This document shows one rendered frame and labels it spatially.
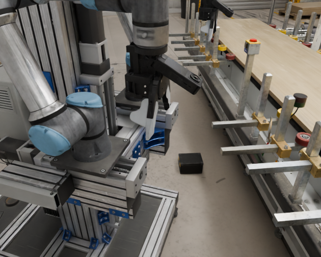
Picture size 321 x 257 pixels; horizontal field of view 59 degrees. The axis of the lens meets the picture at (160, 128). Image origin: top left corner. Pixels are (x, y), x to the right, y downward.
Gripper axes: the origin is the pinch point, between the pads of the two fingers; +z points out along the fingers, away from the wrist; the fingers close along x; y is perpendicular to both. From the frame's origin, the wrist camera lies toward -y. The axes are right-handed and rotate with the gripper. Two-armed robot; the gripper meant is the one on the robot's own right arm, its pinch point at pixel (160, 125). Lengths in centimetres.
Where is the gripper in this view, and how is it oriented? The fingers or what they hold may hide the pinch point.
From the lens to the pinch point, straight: 70.7
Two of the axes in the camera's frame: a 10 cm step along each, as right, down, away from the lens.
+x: -3.0, 5.2, -8.0
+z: 0.0, 8.4, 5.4
